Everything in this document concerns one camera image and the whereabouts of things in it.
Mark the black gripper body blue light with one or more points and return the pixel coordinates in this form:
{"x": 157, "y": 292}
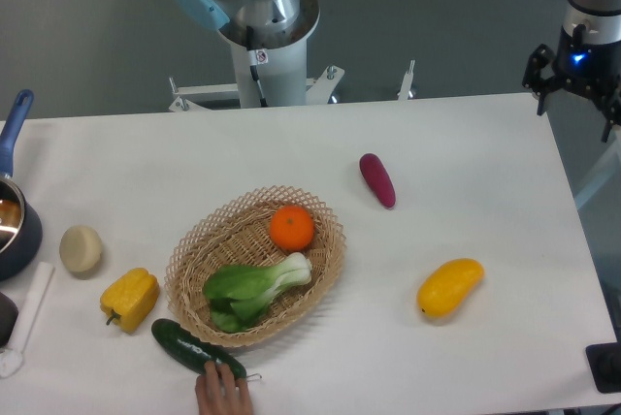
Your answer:
{"x": 587, "y": 62}

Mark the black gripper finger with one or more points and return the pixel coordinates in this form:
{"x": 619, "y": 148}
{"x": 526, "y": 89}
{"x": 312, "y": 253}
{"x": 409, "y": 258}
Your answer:
{"x": 607, "y": 101}
{"x": 533, "y": 80}

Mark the yellow mango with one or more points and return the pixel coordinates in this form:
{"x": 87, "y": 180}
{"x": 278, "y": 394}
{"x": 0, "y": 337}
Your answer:
{"x": 447, "y": 287}

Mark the woven wicker basket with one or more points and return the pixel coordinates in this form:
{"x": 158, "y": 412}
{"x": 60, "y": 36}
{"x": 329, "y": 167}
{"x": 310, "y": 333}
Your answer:
{"x": 238, "y": 234}

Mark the dark green cucumber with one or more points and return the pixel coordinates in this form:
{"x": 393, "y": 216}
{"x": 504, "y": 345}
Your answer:
{"x": 191, "y": 352}

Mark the bare human hand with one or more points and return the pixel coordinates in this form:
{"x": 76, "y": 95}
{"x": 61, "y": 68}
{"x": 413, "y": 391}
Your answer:
{"x": 218, "y": 392}

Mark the purple sweet potato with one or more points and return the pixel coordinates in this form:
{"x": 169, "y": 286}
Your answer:
{"x": 377, "y": 179}

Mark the black device right edge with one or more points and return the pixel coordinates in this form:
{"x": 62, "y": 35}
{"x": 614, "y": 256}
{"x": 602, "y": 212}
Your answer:
{"x": 604, "y": 363}

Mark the orange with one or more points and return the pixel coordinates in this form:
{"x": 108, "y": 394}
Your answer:
{"x": 291, "y": 228}

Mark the green bok choy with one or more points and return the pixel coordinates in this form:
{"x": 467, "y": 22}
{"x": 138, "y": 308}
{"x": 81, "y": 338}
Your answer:
{"x": 239, "y": 296}

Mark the yellow bell pepper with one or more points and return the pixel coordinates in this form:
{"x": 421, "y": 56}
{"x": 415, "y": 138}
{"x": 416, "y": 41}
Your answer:
{"x": 130, "y": 299}

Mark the dark grey object left edge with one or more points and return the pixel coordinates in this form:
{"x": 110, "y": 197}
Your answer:
{"x": 8, "y": 317}

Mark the white folded cloth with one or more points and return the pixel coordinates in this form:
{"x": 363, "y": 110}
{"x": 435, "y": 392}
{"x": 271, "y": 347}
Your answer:
{"x": 12, "y": 354}

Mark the white metal frame right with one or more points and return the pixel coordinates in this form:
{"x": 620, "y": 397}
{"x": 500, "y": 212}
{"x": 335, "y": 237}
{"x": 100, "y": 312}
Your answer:
{"x": 598, "y": 176}

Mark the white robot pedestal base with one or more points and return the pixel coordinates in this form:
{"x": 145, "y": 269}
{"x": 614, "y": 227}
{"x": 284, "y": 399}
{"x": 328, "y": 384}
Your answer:
{"x": 265, "y": 78}

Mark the blue saucepan with handle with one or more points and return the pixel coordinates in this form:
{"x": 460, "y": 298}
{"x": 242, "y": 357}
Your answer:
{"x": 21, "y": 227}

